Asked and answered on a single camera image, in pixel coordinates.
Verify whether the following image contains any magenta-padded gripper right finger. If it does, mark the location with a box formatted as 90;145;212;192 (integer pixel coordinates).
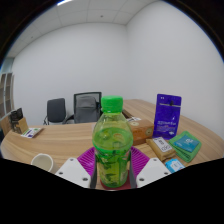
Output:
129;145;173;189

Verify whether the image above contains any black padded office chair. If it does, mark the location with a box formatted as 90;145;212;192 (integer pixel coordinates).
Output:
42;97;68;126

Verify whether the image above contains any green drink bottle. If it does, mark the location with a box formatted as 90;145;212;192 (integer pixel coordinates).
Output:
91;95;135;189

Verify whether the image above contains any orange brown box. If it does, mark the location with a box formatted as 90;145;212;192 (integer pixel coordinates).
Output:
122;116;155;147

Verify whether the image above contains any purple standing pouch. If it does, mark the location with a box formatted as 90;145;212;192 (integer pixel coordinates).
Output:
152;93;183;140

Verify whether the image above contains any small tan box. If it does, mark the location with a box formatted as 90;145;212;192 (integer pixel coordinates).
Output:
145;136;177;162

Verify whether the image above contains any wooden side desk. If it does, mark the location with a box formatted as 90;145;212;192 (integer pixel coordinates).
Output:
121;98;158;121

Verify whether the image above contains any white and brown mug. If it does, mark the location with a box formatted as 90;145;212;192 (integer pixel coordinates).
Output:
30;152;55;174

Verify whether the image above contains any rectangular ceiling light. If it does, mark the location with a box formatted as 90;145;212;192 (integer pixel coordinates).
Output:
56;0;74;7

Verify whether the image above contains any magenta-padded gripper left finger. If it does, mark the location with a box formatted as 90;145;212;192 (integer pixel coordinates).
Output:
54;146;98;189

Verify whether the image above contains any large dark brown box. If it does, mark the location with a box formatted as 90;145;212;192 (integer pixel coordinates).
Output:
8;107;30;135

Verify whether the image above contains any white printed leaflet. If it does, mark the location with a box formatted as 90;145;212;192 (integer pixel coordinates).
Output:
20;126;44;139

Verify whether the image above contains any white round-printed paper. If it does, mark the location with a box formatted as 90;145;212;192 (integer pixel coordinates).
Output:
126;116;143;123

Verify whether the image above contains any small blue packet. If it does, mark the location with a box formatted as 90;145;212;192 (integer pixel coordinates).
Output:
164;158;186;174

